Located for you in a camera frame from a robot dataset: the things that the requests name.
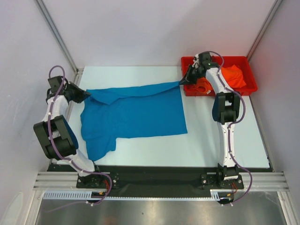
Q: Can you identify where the blue polo t-shirt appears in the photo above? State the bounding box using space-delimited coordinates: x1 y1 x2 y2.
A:
81 81 188 161

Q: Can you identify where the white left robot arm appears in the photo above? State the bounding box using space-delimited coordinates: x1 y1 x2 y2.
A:
33 76 104 188

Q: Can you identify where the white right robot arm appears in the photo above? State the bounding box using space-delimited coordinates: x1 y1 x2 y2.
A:
180 51 245 189

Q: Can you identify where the orange t-shirt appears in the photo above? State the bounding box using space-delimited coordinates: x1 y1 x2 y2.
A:
191 65 246 94

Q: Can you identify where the red plastic bin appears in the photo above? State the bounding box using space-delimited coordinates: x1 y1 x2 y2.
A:
183 56 258 96

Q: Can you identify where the aluminium frame post left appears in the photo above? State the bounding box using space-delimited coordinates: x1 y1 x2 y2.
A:
34 0 78 74

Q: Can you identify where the aluminium frame post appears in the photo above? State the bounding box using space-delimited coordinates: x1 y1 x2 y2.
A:
246 0 284 62
34 0 78 74

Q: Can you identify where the aluminium side rail left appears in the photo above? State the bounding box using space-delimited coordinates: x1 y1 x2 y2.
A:
35 65 78 190

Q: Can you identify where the white slotted cable duct left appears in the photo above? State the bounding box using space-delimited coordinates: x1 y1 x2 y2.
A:
43 190 106 201

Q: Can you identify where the white slotted cable duct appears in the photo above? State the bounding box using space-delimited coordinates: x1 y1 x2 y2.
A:
43 190 106 201
210 189 246 200

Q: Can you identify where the aluminium frame post right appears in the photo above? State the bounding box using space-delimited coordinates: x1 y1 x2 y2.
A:
246 0 284 62

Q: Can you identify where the white slotted cable duct right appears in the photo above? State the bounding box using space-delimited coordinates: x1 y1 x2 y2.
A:
210 189 246 200

